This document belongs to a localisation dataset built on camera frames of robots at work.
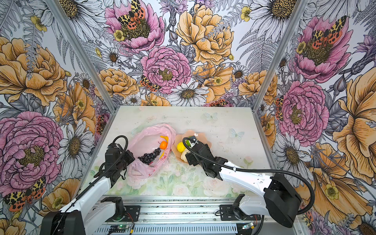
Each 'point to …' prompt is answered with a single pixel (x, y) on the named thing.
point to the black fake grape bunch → (149, 158)
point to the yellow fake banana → (166, 138)
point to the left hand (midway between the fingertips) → (133, 157)
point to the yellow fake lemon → (180, 147)
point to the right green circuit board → (247, 226)
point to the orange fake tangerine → (163, 145)
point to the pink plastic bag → (144, 140)
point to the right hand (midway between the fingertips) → (195, 154)
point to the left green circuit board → (120, 226)
